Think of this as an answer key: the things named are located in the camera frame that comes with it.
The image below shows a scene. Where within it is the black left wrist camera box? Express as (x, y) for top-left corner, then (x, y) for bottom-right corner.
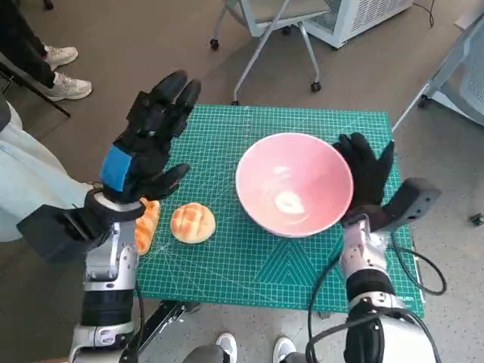
(15, 203), (99, 264)

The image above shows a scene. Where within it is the thin black floor cable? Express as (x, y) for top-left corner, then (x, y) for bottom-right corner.
(411, 0), (436, 28)

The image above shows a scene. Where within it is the black metal stand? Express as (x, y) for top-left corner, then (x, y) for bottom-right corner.
(0, 52), (72, 118)

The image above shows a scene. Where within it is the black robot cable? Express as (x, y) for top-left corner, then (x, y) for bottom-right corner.
(305, 256), (364, 363)
(391, 230), (448, 296)
(305, 308), (436, 363)
(132, 285), (147, 343)

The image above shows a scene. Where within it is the black left hand blue tape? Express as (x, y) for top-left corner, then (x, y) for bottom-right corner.
(98, 70), (202, 203)

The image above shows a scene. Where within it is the person with headset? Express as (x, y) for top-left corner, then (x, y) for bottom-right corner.
(0, 0), (93, 102)

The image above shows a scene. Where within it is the white shoe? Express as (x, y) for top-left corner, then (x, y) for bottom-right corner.
(272, 336), (296, 363)
(215, 332), (238, 363)

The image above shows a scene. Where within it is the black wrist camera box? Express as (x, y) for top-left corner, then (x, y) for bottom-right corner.
(15, 203), (99, 264)
(372, 177), (442, 232)

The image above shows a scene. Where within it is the pink bowl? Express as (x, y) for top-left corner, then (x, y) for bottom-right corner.
(234, 132), (355, 238)

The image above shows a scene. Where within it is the round toy bread bun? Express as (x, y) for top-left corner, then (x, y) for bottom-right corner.
(169, 203), (217, 244)

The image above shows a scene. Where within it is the black knitted gloved right hand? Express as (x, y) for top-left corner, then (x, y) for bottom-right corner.
(331, 132), (396, 213)

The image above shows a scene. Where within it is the grey office chair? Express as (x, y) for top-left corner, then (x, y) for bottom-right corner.
(209, 0), (334, 106)

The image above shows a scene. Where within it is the seated person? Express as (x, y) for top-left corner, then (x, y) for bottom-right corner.
(0, 94), (103, 243)

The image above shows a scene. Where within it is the long toy bread loaf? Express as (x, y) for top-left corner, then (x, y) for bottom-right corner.
(135, 198), (161, 256)

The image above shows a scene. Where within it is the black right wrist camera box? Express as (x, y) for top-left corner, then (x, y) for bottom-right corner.
(372, 177), (442, 232)

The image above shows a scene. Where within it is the green cutting mat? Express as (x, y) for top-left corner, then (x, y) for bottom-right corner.
(134, 104), (425, 314)

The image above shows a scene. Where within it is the white perforated cabinet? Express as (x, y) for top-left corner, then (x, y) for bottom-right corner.
(302, 0), (414, 49)

